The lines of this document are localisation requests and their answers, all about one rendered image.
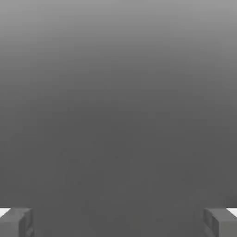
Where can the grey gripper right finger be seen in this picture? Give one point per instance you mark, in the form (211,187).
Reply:
(222,225)

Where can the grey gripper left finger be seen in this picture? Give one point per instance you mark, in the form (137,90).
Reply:
(13,224)

